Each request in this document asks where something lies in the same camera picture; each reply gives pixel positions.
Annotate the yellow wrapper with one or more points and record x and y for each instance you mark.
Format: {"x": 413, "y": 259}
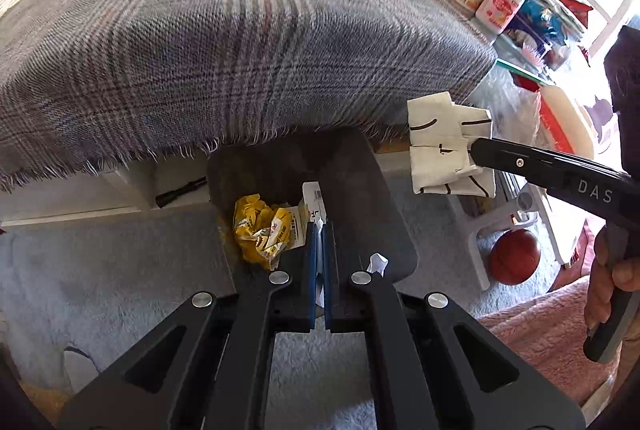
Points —
{"x": 255, "y": 230}

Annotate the black flashlight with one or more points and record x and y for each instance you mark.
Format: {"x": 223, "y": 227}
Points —
{"x": 180, "y": 192}

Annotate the clear plastic zip bag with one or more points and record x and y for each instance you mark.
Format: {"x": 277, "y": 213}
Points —
{"x": 505, "y": 94}

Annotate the white black-lined paper bag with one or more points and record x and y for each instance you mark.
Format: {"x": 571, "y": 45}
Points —
{"x": 440, "y": 144}

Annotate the red and white box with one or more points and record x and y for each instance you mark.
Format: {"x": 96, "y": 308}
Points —
{"x": 560, "y": 119}

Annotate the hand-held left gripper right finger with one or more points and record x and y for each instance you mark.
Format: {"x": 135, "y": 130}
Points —
{"x": 330, "y": 280}

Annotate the black plastic bin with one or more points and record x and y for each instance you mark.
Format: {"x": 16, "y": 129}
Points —
{"x": 350, "y": 180}

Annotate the white table frame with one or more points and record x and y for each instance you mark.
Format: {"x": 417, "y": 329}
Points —
{"x": 75, "y": 200}

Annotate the blue printed package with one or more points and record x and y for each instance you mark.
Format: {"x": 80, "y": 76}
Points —
{"x": 540, "y": 22}

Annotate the wooden board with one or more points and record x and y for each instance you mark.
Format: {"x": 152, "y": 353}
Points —
{"x": 395, "y": 145}

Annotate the red-brown basketball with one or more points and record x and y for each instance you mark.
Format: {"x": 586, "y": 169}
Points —
{"x": 515, "y": 257}

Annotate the white paper packet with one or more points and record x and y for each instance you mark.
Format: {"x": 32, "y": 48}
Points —
{"x": 312, "y": 200}

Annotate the dark cloth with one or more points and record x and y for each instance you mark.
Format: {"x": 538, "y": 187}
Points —
{"x": 625, "y": 84}

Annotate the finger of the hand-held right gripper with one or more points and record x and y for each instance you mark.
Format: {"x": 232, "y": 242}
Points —
{"x": 505, "y": 157}

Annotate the pink fluffy blanket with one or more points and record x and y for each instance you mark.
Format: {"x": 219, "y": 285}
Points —
{"x": 540, "y": 335}

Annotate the grey plaid fringed blanket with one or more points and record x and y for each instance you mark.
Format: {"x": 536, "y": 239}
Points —
{"x": 200, "y": 34}

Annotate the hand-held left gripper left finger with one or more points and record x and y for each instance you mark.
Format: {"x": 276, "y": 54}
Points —
{"x": 314, "y": 280}

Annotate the person's right hand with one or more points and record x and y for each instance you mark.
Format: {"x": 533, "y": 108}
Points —
{"x": 597, "y": 290}

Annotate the grey slipper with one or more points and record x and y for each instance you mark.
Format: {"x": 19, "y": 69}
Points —
{"x": 80, "y": 367}

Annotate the white paper scrap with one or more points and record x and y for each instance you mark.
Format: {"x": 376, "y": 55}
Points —
{"x": 377, "y": 262}

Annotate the white red-label bottle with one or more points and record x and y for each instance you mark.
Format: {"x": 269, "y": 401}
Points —
{"x": 500, "y": 4}

